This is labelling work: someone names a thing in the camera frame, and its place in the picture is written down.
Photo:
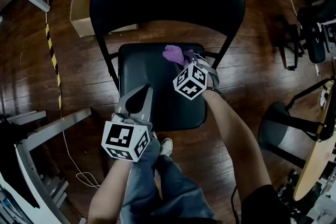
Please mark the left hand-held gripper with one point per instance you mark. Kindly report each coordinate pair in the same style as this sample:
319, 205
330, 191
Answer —
123, 141

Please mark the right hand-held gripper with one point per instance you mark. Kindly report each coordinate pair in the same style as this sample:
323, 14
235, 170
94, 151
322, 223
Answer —
191, 81

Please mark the purple cloth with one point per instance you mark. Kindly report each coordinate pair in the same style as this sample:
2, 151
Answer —
174, 55

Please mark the black folding chair seat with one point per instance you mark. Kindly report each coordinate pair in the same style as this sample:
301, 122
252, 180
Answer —
141, 68

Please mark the person's left forearm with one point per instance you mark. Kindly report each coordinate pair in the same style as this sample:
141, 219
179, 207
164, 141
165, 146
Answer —
107, 191

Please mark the person's right forearm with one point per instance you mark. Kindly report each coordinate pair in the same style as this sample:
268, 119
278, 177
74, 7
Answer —
236, 139

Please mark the person's right white shoe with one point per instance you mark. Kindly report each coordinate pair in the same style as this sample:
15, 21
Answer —
166, 147

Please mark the yellow black striped tape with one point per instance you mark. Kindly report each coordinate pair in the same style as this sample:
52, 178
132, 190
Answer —
53, 65

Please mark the person's blue jeans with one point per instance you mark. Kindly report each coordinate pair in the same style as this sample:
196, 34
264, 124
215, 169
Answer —
168, 191

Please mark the large white desk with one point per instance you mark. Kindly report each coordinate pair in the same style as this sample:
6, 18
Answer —
39, 133

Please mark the open cardboard box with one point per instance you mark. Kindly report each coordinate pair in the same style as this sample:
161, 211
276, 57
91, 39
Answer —
81, 8

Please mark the black office chair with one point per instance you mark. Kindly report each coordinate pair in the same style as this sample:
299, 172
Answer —
315, 42

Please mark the round wooden table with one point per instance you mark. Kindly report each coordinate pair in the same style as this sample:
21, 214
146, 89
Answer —
315, 160

